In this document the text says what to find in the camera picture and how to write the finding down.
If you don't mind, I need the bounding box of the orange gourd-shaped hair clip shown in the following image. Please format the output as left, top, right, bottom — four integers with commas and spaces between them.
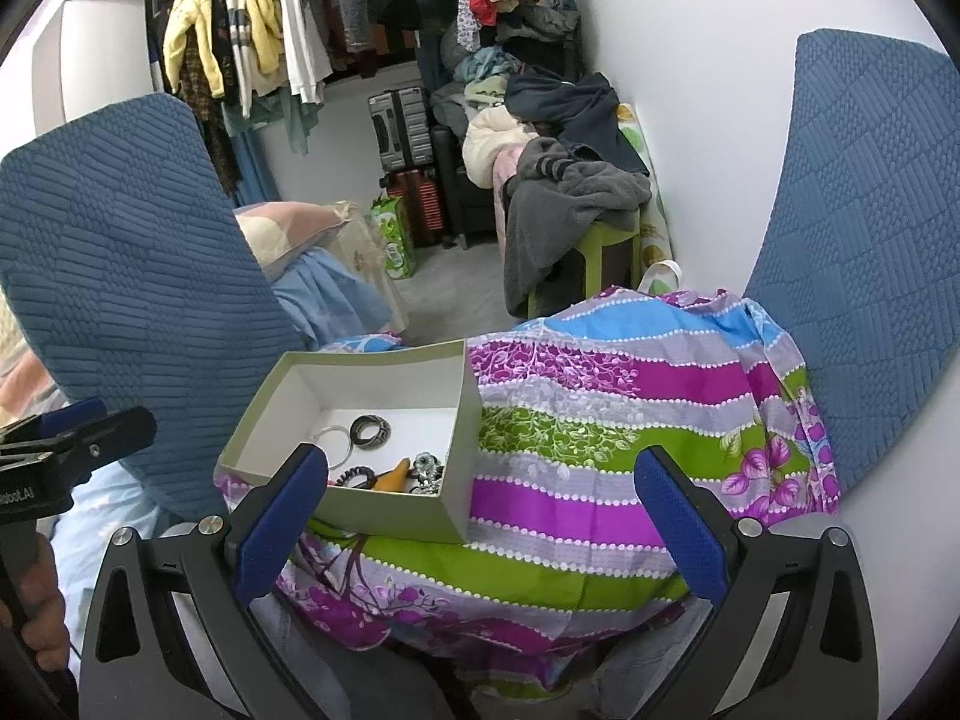
373, 458, 410, 493

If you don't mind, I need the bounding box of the person's left hand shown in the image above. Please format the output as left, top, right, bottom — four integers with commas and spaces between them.
16, 532, 70, 673

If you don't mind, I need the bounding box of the blue quilted pillow left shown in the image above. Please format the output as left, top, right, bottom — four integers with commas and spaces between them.
2, 93, 301, 520

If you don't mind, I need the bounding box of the blue quilted pillow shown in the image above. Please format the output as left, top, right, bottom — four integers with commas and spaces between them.
745, 29, 958, 493
2, 93, 301, 520

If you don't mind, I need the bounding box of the colourful floral striped cloth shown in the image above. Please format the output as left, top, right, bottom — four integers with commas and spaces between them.
213, 284, 842, 699

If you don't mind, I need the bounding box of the white bangle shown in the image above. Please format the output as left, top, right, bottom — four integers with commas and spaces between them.
309, 424, 353, 470

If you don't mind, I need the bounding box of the green cardboard box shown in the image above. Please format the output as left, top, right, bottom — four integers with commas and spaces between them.
218, 341, 482, 543

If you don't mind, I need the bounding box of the light blue bedsheet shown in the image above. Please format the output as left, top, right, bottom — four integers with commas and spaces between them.
272, 249, 392, 351

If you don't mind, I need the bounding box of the pink cream pillow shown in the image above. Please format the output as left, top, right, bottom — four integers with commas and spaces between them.
235, 202, 350, 283

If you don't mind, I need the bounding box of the blue quilted pillow right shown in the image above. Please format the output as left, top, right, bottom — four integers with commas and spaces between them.
745, 29, 958, 493

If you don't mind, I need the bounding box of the green shopping bag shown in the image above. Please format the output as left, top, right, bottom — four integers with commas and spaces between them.
371, 193, 415, 280

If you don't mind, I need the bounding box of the green plastic stool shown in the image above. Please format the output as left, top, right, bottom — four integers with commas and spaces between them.
519, 211, 643, 319

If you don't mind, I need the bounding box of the white hanging shirt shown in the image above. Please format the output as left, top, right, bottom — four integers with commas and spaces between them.
280, 0, 332, 106

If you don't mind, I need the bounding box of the yellow hanging jacket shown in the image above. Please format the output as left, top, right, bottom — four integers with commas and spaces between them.
161, 0, 287, 101

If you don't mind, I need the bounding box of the dark grey suitcase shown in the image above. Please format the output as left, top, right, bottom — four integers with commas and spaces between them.
368, 86, 433, 174

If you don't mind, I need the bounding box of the grey blanket on stool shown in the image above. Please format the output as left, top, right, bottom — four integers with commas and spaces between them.
503, 137, 652, 317

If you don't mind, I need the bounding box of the black hair tie ring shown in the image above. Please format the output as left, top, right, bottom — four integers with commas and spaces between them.
348, 413, 394, 454

